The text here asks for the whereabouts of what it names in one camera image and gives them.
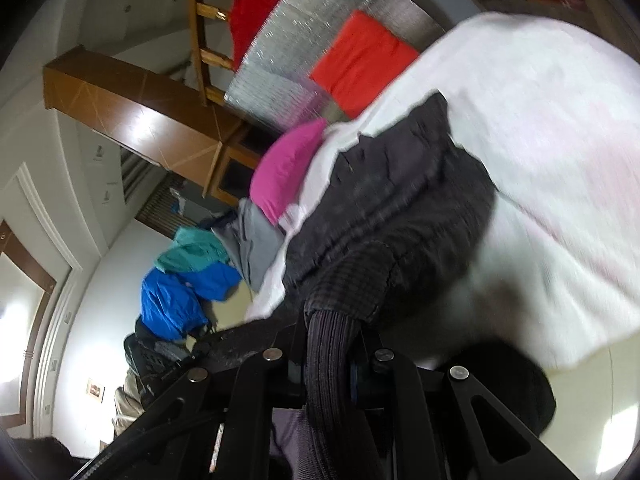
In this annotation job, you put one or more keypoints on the red pillow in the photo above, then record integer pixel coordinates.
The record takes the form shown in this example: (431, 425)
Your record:
(360, 65)

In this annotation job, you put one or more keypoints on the wooden door frame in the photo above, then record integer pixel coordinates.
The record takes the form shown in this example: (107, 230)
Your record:
(25, 280)

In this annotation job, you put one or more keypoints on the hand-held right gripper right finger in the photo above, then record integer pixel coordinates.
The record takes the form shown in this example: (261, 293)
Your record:
(385, 385)

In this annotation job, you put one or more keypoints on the grey cloth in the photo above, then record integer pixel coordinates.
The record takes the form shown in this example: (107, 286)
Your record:
(255, 245)

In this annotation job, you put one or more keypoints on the wooden headboard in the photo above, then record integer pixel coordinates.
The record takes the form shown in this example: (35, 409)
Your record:
(205, 35)

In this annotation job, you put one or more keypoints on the pink pillow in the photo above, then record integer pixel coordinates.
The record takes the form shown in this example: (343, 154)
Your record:
(287, 170)

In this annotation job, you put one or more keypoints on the silver foil mat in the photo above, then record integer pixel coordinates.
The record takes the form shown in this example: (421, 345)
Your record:
(300, 60)

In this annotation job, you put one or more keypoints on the teal garment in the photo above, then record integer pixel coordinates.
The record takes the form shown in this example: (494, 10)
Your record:
(192, 252)

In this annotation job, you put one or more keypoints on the wooden wardrobe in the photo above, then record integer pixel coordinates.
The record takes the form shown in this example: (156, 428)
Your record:
(135, 115)

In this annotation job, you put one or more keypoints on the white bed sheet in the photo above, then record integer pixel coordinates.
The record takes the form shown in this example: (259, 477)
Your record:
(525, 135)

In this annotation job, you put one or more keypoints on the dark cloth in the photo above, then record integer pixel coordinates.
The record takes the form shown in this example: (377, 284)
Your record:
(35, 457)

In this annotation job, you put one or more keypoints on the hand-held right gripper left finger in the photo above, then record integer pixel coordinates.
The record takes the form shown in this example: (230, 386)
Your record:
(280, 380)

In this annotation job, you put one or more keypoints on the blue garment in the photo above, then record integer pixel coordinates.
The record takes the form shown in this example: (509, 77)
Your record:
(185, 295)

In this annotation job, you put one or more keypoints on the dark grey knit garment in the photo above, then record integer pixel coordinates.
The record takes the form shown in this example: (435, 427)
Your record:
(400, 200)

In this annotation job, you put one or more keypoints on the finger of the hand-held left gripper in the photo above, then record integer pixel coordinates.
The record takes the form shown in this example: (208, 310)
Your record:
(245, 342)

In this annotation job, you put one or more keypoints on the red cloth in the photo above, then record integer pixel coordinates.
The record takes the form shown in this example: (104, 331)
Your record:
(260, 0)

